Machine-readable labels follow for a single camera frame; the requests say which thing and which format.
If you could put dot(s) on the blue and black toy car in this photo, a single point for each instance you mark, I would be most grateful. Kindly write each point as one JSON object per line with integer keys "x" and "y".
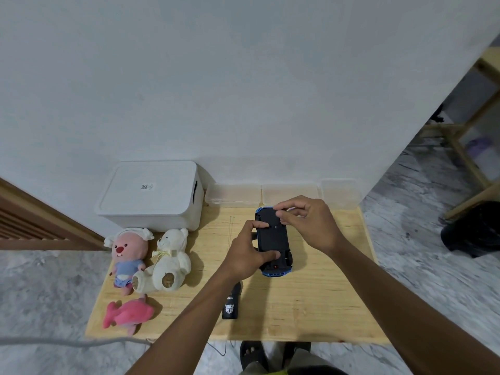
{"x": 273, "y": 240}

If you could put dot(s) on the person's right thumb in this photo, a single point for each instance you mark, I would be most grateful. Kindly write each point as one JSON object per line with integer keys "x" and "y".
{"x": 287, "y": 219}

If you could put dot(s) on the person's right hand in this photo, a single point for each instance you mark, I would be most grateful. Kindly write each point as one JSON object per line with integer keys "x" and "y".
{"x": 316, "y": 226}

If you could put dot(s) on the light wooden rack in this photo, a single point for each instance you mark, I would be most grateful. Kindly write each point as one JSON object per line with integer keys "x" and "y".
{"x": 459, "y": 146}

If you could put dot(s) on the black bag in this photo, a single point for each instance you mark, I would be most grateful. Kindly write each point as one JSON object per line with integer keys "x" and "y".
{"x": 474, "y": 230}

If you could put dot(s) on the black sandal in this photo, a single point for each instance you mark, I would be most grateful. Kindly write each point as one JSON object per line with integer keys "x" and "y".
{"x": 296, "y": 349}
{"x": 254, "y": 355}

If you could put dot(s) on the white lidded storage box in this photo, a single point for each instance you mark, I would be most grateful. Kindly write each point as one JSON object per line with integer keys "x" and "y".
{"x": 150, "y": 195}

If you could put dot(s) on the white teddy bear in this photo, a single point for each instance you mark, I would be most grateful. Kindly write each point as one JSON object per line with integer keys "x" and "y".
{"x": 170, "y": 261}

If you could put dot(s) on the person's right forearm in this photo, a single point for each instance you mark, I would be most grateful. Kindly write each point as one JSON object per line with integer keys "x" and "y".
{"x": 402, "y": 312}

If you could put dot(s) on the pink beaver plush toy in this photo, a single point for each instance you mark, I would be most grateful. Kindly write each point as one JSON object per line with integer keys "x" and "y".
{"x": 125, "y": 257}

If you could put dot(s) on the person's left forearm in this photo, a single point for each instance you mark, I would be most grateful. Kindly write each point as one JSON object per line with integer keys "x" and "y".
{"x": 187, "y": 324}

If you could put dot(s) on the person's left hand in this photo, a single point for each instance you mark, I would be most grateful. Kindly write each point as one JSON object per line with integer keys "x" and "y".
{"x": 242, "y": 257}

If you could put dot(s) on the clear plastic container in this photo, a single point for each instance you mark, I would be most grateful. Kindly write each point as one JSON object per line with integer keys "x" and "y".
{"x": 340, "y": 194}
{"x": 290, "y": 193}
{"x": 233, "y": 195}

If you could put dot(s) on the pink dolphin plush toy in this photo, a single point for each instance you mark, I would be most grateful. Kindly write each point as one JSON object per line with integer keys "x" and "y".
{"x": 127, "y": 314}

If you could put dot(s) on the black remote controller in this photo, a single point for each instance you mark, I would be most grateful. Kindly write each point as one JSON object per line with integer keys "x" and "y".
{"x": 231, "y": 306}

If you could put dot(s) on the person's left thumb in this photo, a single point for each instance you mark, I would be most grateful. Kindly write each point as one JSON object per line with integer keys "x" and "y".
{"x": 270, "y": 256}

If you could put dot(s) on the brown wooden slatted door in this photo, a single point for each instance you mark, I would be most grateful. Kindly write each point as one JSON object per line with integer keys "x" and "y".
{"x": 35, "y": 222}

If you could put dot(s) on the small black object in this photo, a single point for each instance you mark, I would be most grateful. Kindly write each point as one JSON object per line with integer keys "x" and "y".
{"x": 437, "y": 115}

